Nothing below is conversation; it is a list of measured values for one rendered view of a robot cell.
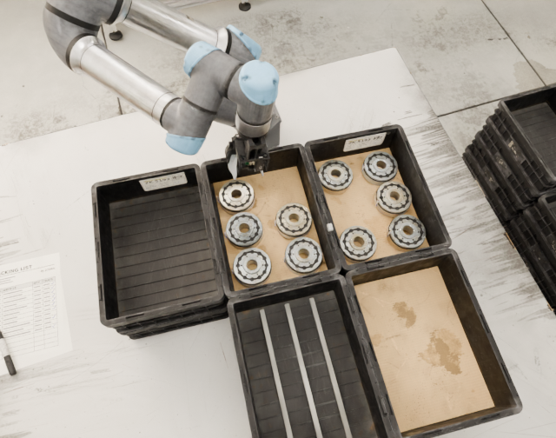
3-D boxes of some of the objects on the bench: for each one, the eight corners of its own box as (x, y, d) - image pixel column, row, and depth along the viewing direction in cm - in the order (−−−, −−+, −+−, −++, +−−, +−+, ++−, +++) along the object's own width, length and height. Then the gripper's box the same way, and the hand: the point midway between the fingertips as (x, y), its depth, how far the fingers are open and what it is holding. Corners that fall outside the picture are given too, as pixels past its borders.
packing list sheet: (-19, 270, 131) (-20, 269, 130) (59, 248, 134) (58, 247, 133) (-13, 380, 118) (-14, 379, 117) (73, 352, 121) (72, 351, 121)
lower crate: (117, 218, 138) (104, 201, 127) (209, 199, 141) (204, 181, 131) (129, 342, 122) (115, 335, 111) (233, 318, 126) (229, 308, 115)
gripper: (229, 147, 90) (225, 196, 109) (285, 141, 93) (271, 189, 112) (221, 115, 93) (219, 168, 112) (275, 109, 96) (264, 162, 115)
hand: (243, 167), depth 112 cm, fingers open, 5 cm apart
